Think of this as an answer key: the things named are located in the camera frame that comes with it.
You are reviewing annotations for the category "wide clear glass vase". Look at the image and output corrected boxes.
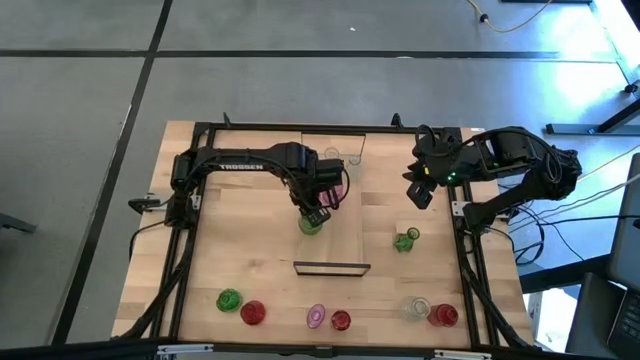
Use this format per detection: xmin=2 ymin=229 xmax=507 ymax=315
xmin=399 ymin=295 xmax=432 ymax=323

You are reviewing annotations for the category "red ribbed cylinder vase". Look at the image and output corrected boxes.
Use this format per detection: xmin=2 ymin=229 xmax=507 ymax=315
xmin=330 ymin=309 xmax=352 ymax=332

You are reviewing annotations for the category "round green glass vase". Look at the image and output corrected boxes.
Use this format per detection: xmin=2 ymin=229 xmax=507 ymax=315
xmin=215 ymin=288 xmax=244 ymax=314

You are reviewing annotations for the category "gray computer case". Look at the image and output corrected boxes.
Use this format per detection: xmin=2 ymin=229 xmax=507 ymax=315
xmin=606 ymin=152 xmax=640 ymax=294

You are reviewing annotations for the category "pink ribbed cylinder vase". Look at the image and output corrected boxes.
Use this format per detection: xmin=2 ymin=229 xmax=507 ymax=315
xmin=305 ymin=303 xmax=327 ymax=330

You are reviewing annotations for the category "dark gray box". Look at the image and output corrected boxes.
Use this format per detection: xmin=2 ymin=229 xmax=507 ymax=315
xmin=564 ymin=272 xmax=640 ymax=360

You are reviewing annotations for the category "thin white cable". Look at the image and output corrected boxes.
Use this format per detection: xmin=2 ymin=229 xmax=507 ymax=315
xmin=582 ymin=143 xmax=640 ymax=181

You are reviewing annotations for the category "black looped cable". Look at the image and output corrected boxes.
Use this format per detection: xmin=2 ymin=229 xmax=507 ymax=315
xmin=513 ymin=219 xmax=547 ymax=267

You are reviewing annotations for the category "tall red ribbed vase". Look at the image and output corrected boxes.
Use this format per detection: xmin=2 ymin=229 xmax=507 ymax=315
xmin=427 ymin=303 xmax=460 ymax=329

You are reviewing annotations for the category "thick gray cable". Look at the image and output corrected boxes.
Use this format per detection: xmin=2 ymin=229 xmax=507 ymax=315
xmin=574 ymin=173 xmax=640 ymax=207

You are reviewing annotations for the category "black metal table frame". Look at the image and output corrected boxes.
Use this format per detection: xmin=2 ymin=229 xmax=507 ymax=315
xmin=119 ymin=112 xmax=534 ymax=351

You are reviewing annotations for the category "black clamp lever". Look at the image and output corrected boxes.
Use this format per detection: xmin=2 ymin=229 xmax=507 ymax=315
xmin=127 ymin=197 xmax=164 ymax=215

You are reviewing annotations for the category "tall green ribbed vase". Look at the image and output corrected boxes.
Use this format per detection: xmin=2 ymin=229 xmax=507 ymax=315
xmin=297 ymin=212 xmax=324 ymax=237

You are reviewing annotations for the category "wide red glass vase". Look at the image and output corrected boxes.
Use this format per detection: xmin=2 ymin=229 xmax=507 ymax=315
xmin=239 ymin=300 xmax=267 ymax=327

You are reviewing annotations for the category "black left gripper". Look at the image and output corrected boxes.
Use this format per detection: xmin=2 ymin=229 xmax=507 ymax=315
xmin=298 ymin=159 xmax=347 ymax=229

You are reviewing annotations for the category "green faceted glass vase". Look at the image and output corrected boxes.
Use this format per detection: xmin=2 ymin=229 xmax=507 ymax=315
xmin=393 ymin=227 xmax=421 ymax=254

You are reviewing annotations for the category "black rig beam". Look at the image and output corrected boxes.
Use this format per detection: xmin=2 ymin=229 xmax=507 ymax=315
xmin=0 ymin=337 xmax=640 ymax=360

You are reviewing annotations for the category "beige floor cable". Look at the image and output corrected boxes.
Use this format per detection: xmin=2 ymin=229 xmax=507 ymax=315
xmin=465 ymin=0 xmax=554 ymax=35

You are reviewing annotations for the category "round pink ribbed vase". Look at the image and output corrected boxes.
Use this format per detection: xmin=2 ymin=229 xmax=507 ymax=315
xmin=319 ymin=183 xmax=347 ymax=210

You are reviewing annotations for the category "black curved cable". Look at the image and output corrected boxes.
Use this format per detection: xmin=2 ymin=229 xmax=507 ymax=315
xmin=128 ymin=219 xmax=169 ymax=261

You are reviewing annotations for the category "black desk leg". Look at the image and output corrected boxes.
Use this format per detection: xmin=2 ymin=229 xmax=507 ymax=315
xmin=544 ymin=84 xmax=640 ymax=137

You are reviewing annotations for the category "silver metal bracket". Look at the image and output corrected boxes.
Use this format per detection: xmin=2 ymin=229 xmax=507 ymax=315
xmin=156 ymin=343 xmax=215 ymax=357
xmin=433 ymin=349 xmax=494 ymax=360

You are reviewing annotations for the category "straight black cable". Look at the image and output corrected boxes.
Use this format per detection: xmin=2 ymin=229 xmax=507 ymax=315
xmin=573 ymin=213 xmax=640 ymax=224

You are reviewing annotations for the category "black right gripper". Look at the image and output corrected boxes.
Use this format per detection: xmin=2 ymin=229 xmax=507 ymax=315
xmin=402 ymin=127 xmax=476 ymax=210

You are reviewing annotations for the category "gray furniture foot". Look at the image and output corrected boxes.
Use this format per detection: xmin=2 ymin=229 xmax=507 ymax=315
xmin=0 ymin=212 xmax=39 ymax=235

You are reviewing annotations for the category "clear acrylic tray frame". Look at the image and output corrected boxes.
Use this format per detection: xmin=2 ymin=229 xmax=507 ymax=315
xmin=293 ymin=131 xmax=372 ymax=277

